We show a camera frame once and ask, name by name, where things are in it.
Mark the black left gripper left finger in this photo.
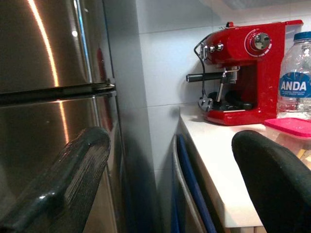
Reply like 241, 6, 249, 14
0, 126, 112, 233

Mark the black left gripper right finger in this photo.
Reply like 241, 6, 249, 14
231, 130, 311, 233

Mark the clear container with pink lid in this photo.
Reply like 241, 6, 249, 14
263, 117, 311, 170

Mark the grey flat board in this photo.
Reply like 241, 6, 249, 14
173, 143, 207, 233

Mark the clear water bottle blue cap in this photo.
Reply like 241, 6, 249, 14
276, 31, 311, 121

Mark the steel freezer door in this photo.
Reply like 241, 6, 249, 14
0, 0, 117, 94

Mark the red espresso machine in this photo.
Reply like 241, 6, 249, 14
186, 19, 304, 127

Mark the black power cable with plug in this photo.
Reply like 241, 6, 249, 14
193, 40, 215, 113

